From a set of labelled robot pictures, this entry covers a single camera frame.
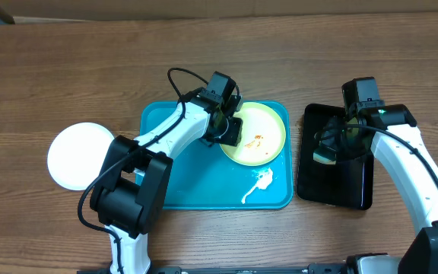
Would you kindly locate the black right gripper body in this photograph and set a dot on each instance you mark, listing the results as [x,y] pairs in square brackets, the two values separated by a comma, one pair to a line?
[349,147]

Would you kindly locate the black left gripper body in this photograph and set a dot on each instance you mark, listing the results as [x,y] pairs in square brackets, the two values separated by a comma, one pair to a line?
[226,131]

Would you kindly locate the green yellow sponge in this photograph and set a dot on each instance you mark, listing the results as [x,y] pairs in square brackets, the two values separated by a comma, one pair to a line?
[327,147]

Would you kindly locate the green rimmed plate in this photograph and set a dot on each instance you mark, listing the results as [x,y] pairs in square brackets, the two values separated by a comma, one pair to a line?
[263,135]

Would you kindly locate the white plate with red smears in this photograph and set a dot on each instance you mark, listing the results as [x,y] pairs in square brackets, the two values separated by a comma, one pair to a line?
[77,153]

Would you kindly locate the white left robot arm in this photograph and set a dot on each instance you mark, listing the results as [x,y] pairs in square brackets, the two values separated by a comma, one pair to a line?
[129,192]

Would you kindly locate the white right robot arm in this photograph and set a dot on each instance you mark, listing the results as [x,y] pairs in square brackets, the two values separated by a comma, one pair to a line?
[390,134]

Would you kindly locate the black rectangular tray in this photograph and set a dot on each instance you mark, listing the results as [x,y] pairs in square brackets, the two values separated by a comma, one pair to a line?
[347,184]

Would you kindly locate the white foam spill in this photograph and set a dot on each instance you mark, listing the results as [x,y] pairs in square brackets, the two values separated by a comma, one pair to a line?
[263,178]

